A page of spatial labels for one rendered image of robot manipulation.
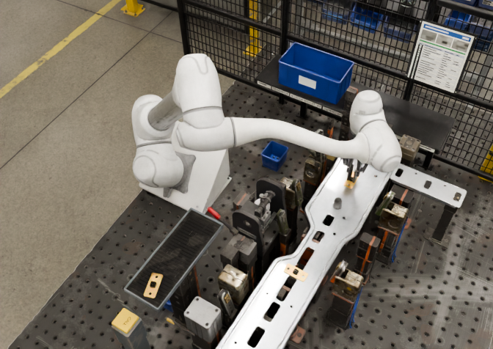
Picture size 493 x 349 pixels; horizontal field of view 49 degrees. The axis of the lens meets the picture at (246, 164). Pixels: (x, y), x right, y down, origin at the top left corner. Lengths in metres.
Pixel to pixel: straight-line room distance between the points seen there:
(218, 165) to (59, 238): 1.35
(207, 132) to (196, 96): 0.12
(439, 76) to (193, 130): 1.14
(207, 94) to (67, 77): 2.78
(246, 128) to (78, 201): 1.97
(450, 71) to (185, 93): 1.15
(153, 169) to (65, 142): 1.75
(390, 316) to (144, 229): 1.11
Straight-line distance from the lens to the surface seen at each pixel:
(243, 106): 2.90
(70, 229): 3.43
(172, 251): 1.82
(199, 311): 1.77
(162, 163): 2.25
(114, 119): 3.96
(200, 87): 1.73
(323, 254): 1.99
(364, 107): 1.83
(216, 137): 1.72
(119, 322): 1.74
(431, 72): 2.41
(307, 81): 2.44
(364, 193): 2.17
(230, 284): 1.84
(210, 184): 2.40
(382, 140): 1.76
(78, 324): 2.30
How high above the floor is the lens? 2.71
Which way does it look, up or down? 50 degrees down
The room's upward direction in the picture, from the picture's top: 2 degrees counter-clockwise
